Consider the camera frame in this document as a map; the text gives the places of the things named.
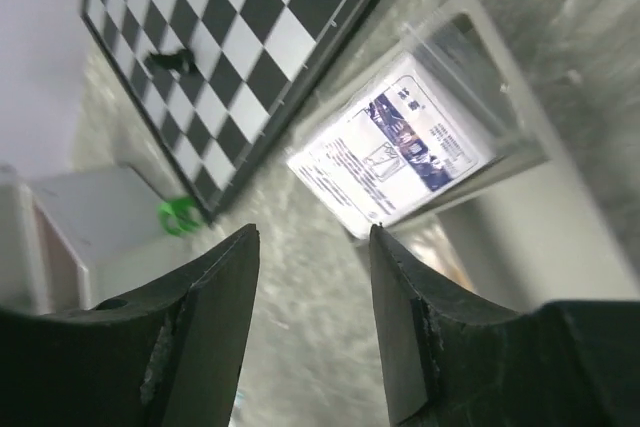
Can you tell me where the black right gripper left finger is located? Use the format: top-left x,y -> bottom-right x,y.
1,224 -> 260,426

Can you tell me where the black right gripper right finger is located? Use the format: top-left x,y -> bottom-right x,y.
369,226 -> 639,426

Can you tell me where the metal first aid case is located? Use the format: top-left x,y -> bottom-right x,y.
1,165 -> 193,315

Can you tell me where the white gauze pad packet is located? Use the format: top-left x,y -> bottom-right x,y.
287,53 -> 497,239

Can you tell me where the grey plastic tray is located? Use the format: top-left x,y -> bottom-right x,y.
344,0 -> 639,310

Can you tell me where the green plastic clip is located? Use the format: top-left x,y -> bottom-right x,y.
158,196 -> 202,237

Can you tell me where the black chess piece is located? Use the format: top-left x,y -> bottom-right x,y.
143,48 -> 197,76

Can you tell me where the black grey chessboard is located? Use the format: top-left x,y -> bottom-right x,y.
82,0 -> 374,221

